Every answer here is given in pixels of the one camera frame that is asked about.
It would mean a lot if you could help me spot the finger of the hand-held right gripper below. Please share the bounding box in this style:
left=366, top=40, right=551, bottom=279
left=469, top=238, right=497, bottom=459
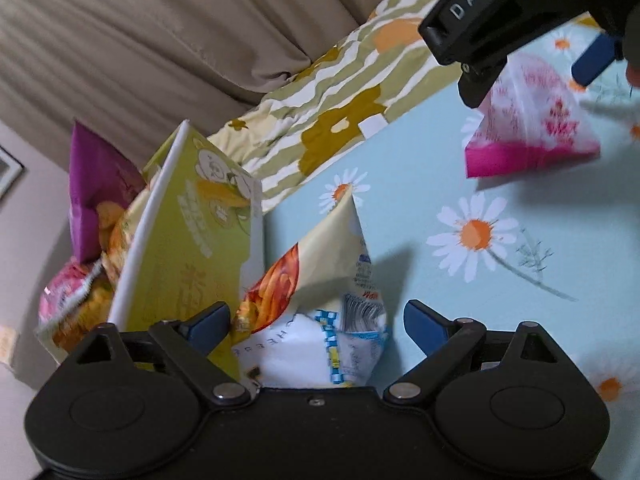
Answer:
left=571, top=34, right=624, bottom=87
left=456, top=54, right=512, bottom=109

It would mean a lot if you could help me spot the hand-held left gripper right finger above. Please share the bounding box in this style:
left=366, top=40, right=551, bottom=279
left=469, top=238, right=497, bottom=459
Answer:
left=381, top=299, right=577, bottom=405

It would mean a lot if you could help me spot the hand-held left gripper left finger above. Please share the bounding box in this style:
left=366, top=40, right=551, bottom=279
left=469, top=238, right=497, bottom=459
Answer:
left=64, top=301, right=255, bottom=408

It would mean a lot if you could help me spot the pink and white snack bag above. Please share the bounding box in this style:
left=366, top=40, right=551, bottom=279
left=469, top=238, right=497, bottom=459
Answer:
left=464, top=51, right=602, bottom=179

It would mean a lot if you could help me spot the yellow-green cardboard box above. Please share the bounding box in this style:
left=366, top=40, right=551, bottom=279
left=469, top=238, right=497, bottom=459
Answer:
left=106, top=119, right=267, bottom=382

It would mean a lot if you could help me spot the cream orange snack packet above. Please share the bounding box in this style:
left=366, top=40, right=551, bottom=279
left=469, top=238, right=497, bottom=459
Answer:
left=231, top=194, right=392, bottom=389

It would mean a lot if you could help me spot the orange and white snack bag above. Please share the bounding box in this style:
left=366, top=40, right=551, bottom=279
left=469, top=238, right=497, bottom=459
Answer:
left=99, top=195, right=151, bottom=293

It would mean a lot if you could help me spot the pink orange snack packet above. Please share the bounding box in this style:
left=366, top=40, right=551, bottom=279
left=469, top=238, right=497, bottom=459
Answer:
left=34, top=259, right=103, bottom=356

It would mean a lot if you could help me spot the purple snack bag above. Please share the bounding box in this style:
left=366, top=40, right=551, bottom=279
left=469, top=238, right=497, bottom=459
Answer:
left=69, top=120, right=147, bottom=262

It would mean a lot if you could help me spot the light blue daisy tablecloth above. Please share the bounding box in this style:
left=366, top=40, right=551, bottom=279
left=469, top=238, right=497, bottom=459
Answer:
left=264, top=10, right=640, bottom=413

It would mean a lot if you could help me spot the green striped floral blanket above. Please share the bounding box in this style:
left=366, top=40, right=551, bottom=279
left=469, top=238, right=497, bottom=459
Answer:
left=206, top=0, right=464, bottom=214

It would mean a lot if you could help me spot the beige curtain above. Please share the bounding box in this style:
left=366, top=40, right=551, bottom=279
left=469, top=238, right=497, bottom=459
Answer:
left=0, top=0, right=453, bottom=128

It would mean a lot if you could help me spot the framed wall picture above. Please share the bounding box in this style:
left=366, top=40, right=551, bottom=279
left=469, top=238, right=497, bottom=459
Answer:
left=0, top=144, right=24, bottom=202

